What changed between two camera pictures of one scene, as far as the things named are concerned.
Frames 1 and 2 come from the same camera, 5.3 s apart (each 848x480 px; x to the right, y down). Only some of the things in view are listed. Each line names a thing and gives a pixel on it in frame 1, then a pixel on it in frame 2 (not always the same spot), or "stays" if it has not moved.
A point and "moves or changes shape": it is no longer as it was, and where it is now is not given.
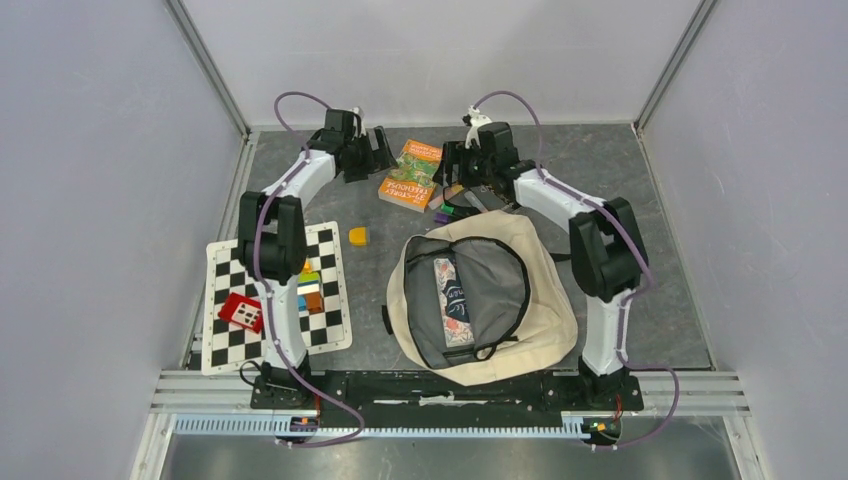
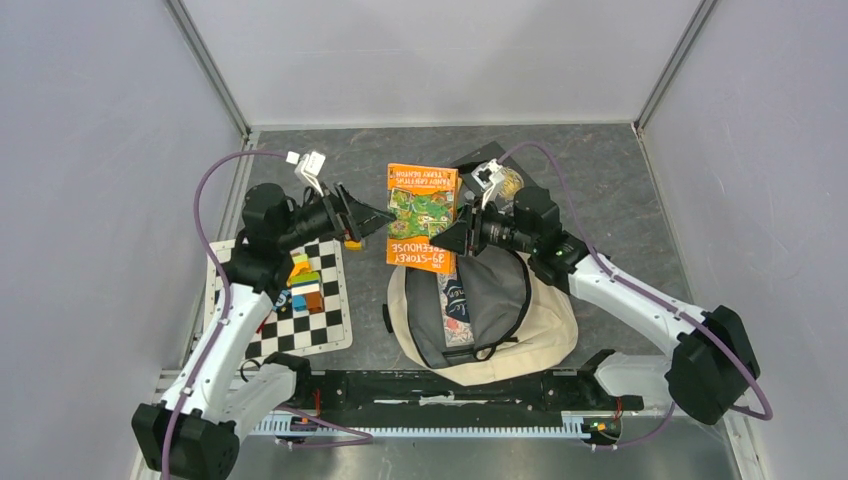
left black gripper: (377, 161) -> (350, 216)
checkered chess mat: (228, 346) stays
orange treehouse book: (411, 183) moves or changes shape
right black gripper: (455, 152) -> (462, 237)
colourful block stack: (308, 287) stays
